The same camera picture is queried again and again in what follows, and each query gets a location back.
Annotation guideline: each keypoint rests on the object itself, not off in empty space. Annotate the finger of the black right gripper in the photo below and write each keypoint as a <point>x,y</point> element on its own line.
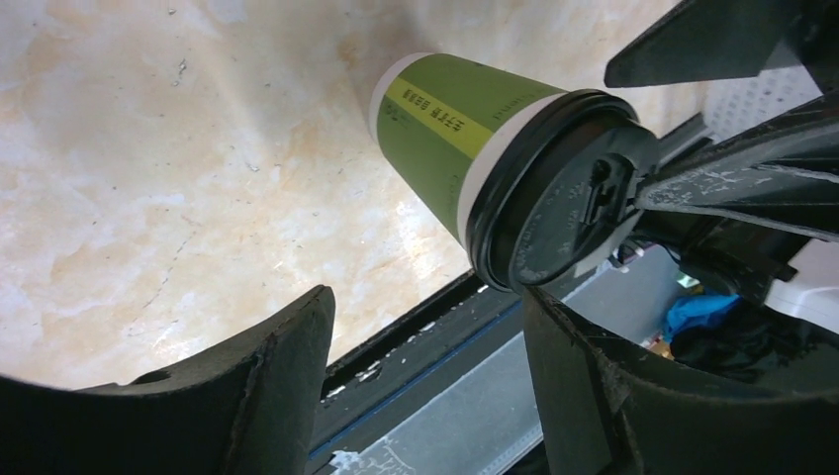
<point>703,40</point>

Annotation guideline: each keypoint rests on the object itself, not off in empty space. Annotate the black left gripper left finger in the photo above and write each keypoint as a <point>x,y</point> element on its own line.
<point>246,405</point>

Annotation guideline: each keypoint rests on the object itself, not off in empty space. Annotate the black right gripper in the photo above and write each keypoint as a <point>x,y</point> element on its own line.
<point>782,174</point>

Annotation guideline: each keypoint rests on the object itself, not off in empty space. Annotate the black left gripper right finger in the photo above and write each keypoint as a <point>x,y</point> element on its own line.
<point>610,406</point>

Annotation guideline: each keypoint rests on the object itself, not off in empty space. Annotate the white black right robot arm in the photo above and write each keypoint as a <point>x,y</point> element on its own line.
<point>811,41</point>

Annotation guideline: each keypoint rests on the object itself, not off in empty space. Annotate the white plastic basket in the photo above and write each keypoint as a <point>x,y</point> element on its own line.
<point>733,106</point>

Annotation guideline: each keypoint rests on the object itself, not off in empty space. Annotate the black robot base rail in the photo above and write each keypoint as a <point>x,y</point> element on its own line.
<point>392,374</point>

